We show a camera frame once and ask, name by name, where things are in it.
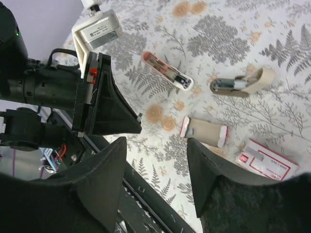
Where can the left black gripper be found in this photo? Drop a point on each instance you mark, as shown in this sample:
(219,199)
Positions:
(98,108)

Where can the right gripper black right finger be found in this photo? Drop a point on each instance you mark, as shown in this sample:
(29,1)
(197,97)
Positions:
(230,199)

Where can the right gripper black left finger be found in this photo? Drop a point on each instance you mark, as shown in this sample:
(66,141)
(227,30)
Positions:
(81,199)

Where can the red staple box sleeve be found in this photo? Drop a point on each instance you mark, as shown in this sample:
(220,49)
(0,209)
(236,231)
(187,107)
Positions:
(261,160)

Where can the staple box tray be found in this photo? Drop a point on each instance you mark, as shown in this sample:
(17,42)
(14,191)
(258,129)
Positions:
(205,132)

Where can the silver staple strip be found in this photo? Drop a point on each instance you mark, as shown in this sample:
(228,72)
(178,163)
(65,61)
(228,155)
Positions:
(190,132)

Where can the metal stapler magazine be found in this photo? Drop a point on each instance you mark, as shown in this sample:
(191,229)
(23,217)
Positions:
(243,86)

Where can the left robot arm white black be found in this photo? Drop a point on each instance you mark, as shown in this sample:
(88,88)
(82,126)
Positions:
(13,53)

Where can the floral patterned mat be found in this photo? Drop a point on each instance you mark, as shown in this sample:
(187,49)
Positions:
(206,40)

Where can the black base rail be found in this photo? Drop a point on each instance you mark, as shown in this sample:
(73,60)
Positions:
(141,208)

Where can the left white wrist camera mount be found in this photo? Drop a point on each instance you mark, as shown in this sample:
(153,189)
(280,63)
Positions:
(99,29)

